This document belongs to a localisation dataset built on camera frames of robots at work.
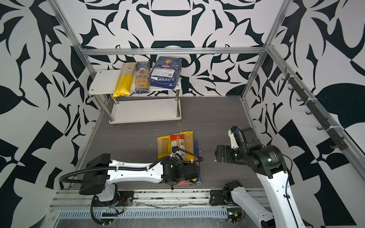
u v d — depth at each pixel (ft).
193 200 2.46
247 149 1.43
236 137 1.56
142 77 2.58
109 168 1.38
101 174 1.33
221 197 2.45
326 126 1.65
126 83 2.48
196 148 2.91
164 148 2.93
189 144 2.88
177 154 2.17
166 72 2.44
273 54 2.71
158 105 3.56
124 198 2.39
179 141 2.85
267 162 1.23
